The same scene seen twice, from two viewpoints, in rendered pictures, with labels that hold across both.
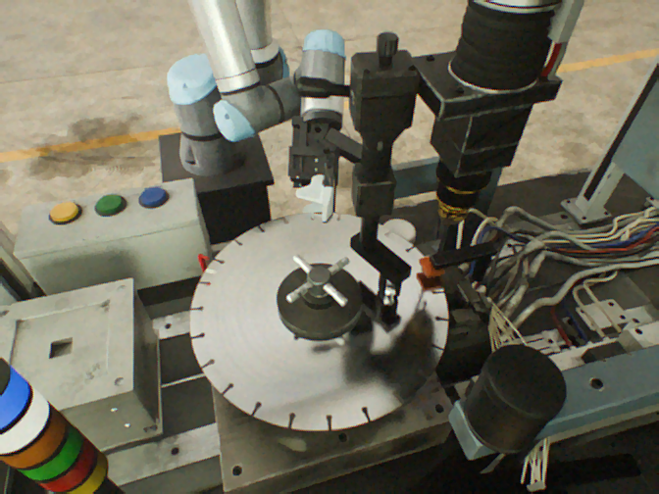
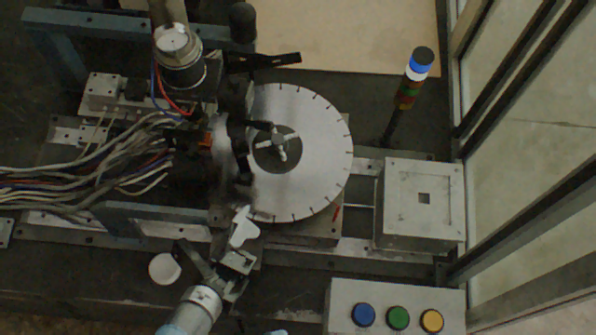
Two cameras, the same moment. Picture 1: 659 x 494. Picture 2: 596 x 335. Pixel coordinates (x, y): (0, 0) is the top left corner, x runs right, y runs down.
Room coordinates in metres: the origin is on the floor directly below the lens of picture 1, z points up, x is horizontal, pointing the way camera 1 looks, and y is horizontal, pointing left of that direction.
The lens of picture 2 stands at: (0.81, 0.19, 2.08)
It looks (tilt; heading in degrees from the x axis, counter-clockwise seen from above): 64 degrees down; 194
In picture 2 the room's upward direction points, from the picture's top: 8 degrees clockwise
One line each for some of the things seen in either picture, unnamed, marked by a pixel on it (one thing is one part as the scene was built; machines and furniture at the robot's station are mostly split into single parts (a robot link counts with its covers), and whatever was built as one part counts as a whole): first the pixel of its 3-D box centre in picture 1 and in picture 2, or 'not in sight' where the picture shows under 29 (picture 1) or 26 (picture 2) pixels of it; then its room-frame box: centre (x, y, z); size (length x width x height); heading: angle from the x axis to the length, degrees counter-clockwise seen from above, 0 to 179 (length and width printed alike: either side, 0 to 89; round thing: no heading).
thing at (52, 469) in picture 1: (45, 445); (411, 84); (0.14, 0.23, 1.05); 0.05 x 0.04 x 0.03; 16
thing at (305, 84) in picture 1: (339, 96); (252, 114); (0.41, -0.01, 1.21); 0.08 x 0.06 x 0.03; 106
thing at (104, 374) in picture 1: (82, 372); (416, 208); (0.31, 0.35, 0.82); 0.18 x 0.18 x 0.15; 16
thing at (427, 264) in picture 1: (454, 270); (188, 140); (0.40, -0.18, 0.95); 0.10 x 0.03 x 0.07; 106
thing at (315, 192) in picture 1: (314, 195); (246, 227); (0.54, 0.02, 0.96); 0.09 x 0.06 x 0.03; 177
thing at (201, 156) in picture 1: (209, 139); not in sight; (0.92, 0.28, 0.80); 0.15 x 0.15 x 0.10
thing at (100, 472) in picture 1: (76, 469); (404, 98); (0.14, 0.23, 0.98); 0.05 x 0.04 x 0.03; 16
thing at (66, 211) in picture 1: (66, 214); (431, 321); (0.56, 0.44, 0.90); 0.04 x 0.04 x 0.02
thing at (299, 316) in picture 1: (319, 294); (277, 146); (0.35, 0.01, 0.96); 0.11 x 0.11 x 0.03
